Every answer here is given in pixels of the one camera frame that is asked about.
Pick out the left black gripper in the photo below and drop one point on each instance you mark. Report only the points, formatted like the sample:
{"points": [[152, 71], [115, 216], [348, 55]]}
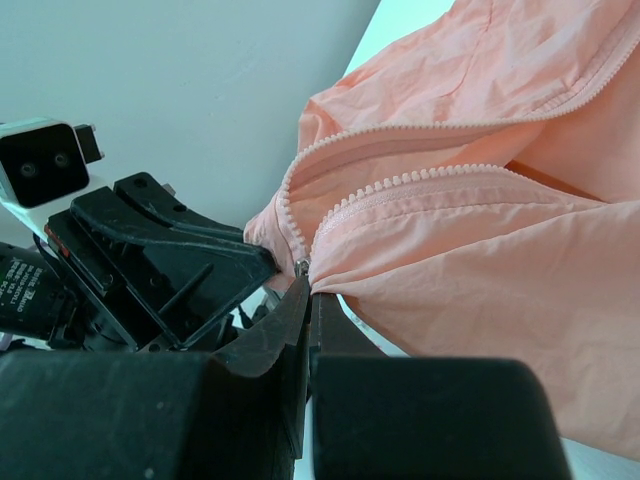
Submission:
{"points": [[128, 267]]}

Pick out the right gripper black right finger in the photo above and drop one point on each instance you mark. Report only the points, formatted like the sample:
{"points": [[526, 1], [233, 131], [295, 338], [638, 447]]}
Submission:
{"points": [[381, 417]]}

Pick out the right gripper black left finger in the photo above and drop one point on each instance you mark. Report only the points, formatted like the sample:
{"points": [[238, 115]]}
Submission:
{"points": [[236, 413]]}

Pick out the salmon pink hooded jacket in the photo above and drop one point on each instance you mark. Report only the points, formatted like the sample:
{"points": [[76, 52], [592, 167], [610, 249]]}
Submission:
{"points": [[473, 189]]}

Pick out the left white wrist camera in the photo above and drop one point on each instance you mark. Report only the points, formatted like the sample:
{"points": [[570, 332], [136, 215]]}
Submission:
{"points": [[44, 167]]}

